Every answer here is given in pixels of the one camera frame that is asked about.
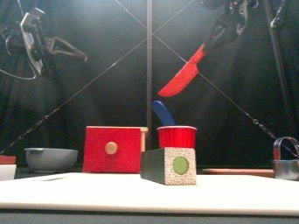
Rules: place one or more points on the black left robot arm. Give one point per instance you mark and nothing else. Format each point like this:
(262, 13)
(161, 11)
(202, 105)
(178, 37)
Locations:
(11, 43)

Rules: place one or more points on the grey bowl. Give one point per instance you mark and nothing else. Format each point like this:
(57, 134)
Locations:
(51, 159)

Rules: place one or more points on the pink rectangular plate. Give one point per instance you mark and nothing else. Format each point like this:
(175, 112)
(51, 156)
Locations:
(238, 172)

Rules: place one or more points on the red and white block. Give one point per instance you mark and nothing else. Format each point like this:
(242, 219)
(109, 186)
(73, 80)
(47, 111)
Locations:
(7, 169)

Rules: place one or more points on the vertical metal frame pole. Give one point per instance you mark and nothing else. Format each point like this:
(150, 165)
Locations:
(149, 58)

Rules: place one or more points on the red wooden box with knob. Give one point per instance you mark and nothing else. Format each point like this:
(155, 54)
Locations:
(98, 151)

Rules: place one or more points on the red toy knife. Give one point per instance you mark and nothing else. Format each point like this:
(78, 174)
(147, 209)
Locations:
(182, 78)

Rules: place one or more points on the red plastic cup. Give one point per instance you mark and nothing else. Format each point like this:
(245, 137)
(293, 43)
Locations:
(177, 137)

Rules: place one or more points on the metal measuring cup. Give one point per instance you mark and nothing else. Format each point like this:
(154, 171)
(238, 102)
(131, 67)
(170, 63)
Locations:
(286, 169)

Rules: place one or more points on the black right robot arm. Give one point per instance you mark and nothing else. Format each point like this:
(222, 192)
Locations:
(218, 3)

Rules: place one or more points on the slanted dark frame pole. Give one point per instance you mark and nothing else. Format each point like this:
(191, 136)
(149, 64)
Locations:
(280, 75)

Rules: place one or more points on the white cutting board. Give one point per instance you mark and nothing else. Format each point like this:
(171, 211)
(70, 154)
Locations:
(117, 192)

